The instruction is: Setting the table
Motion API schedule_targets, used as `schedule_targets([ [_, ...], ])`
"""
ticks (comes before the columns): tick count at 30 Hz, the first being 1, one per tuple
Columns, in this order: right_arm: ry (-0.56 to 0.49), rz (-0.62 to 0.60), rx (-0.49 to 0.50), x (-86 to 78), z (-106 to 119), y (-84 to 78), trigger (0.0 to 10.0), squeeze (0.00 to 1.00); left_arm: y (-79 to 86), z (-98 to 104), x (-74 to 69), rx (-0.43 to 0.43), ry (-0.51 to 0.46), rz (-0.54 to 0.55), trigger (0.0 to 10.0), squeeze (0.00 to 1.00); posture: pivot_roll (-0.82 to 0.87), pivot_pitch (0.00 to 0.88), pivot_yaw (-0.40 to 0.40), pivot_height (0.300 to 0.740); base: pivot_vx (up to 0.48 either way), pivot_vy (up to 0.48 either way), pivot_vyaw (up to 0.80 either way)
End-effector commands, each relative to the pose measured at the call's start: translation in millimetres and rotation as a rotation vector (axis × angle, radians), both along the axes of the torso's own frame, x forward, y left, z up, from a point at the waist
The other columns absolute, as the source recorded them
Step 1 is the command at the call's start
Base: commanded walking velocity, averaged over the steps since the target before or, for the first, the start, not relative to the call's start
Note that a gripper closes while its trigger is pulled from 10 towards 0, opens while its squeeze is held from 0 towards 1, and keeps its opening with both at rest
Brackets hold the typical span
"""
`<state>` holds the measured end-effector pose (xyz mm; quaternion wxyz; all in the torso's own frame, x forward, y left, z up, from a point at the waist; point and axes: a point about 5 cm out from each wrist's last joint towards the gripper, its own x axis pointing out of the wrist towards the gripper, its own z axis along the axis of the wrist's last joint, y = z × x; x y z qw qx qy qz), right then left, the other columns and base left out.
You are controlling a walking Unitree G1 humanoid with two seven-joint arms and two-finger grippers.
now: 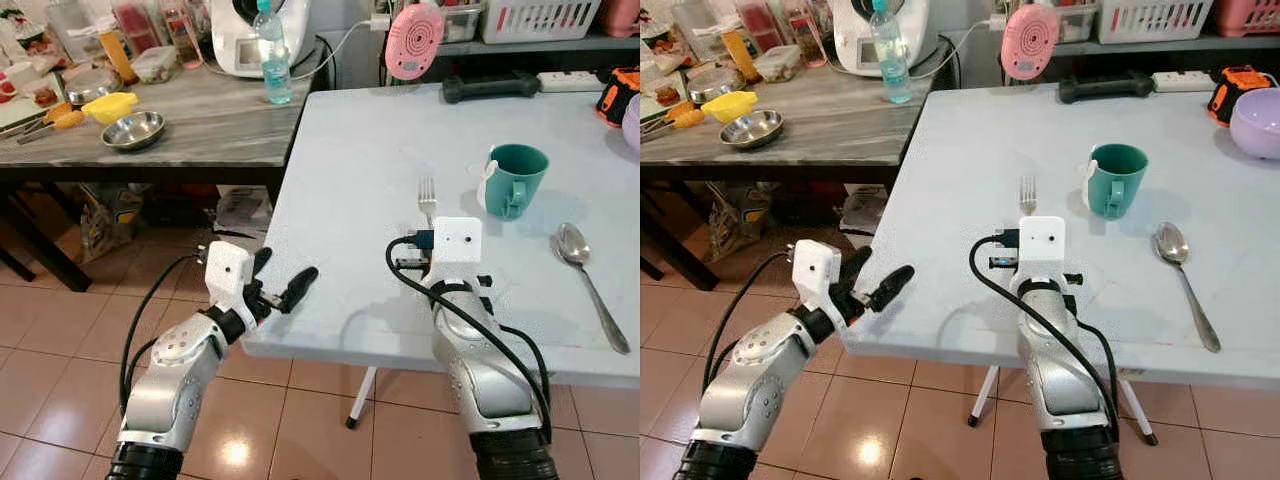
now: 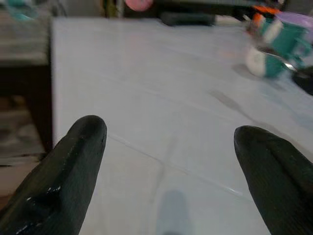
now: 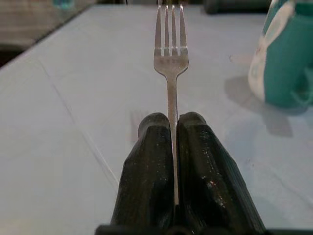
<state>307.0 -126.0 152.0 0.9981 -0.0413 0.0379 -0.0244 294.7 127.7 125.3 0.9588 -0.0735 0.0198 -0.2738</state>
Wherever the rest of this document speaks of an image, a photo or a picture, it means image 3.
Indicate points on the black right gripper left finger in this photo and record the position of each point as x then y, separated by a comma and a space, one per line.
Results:
146, 171

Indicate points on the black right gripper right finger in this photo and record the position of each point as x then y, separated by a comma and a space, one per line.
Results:
210, 176

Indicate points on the steel fork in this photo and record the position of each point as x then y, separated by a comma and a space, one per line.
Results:
171, 63

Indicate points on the teal and white cup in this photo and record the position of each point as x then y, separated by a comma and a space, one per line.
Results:
286, 61

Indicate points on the dark rounded object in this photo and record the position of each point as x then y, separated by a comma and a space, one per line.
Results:
234, 6

